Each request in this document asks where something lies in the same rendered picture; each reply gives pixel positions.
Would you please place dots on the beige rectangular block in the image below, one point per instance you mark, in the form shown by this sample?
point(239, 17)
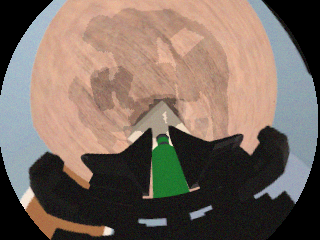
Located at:
point(159, 119)

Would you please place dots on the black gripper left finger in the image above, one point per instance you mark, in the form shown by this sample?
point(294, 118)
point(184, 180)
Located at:
point(134, 162)

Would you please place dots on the green marker cap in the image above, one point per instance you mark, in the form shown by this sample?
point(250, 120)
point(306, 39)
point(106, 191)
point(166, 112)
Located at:
point(168, 177)

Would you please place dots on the dark grey marker with green band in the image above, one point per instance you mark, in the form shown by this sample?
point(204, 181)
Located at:
point(162, 140)

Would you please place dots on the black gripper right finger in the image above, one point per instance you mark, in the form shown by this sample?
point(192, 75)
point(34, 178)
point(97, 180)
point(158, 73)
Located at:
point(195, 155)

